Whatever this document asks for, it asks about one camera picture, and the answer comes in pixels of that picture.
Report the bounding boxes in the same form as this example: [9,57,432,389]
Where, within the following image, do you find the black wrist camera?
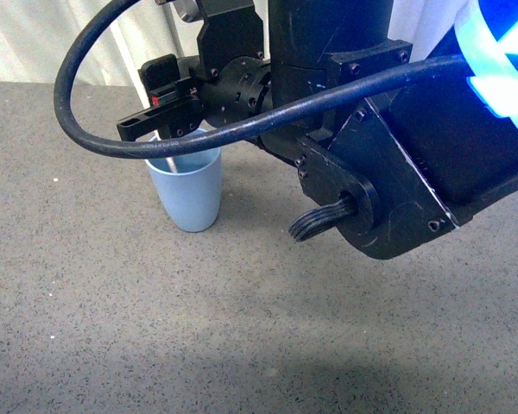
[138,53,199,107]

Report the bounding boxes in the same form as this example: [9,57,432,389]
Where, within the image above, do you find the light blue plastic cup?
[145,147,223,233]

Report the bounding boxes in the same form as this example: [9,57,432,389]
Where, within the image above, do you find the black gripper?
[117,1,272,141]

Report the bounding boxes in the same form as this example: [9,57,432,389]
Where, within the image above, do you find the grey-white curtain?
[0,0,268,87]

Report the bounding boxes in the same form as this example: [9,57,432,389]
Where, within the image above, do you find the dark blue cable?
[54,0,471,159]

